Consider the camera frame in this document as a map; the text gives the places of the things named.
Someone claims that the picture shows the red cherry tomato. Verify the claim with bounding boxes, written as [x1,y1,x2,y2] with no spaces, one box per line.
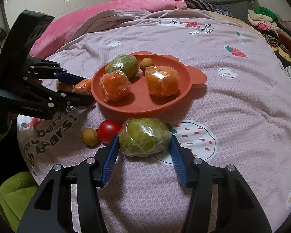
[97,120,122,144]

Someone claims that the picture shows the green sleeve forearm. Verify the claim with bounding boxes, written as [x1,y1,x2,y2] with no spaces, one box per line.
[0,171,38,232]

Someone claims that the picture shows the wrapped green fruit on plate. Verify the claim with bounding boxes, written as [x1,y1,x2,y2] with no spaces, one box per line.
[105,55,139,79]

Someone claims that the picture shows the pile of folded clothes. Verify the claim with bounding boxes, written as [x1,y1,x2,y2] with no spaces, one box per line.
[248,7,291,67]

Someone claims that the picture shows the striped dark pillow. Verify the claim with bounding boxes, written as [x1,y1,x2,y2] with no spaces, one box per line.
[184,0,216,11]

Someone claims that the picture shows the small brown longan on plate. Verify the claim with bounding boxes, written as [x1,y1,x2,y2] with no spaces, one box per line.
[139,57,154,72]

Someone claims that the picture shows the green fruit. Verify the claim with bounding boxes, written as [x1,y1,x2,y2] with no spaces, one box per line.
[105,55,139,79]
[119,118,172,157]

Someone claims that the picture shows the green fruit front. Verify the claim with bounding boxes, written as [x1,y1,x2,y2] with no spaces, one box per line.
[119,118,172,157]

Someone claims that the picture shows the wrapped orange left plate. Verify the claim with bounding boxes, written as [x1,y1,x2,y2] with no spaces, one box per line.
[99,70,131,102]

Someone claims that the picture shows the pink fleece blanket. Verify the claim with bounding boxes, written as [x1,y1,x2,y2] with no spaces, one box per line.
[28,0,188,60]

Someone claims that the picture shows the orange bear-ear plate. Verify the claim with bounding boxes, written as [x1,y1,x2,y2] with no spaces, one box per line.
[90,50,208,115]

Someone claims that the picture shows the small yellow-brown longan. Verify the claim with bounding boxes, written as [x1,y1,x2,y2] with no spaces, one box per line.
[80,128,99,146]

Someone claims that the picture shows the orange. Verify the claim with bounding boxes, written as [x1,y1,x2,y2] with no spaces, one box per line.
[57,78,92,96]

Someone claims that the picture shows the wrapped orange right plate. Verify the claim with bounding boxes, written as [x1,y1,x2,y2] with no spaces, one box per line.
[145,66,180,97]

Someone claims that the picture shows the wrapped orange plate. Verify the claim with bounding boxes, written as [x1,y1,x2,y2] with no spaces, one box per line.
[99,70,131,102]
[145,66,180,97]

